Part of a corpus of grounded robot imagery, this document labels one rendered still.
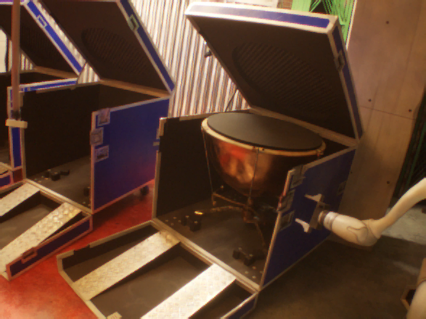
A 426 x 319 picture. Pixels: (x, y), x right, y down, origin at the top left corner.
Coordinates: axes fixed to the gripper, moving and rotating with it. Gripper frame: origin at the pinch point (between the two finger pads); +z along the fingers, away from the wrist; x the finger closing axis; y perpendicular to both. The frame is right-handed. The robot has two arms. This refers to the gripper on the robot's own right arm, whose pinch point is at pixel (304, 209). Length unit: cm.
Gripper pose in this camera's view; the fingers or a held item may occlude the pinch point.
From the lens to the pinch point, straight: 187.6
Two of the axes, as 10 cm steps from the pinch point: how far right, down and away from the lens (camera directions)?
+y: -7.9, -2.8, -5.5
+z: -5.1, -2.2, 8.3
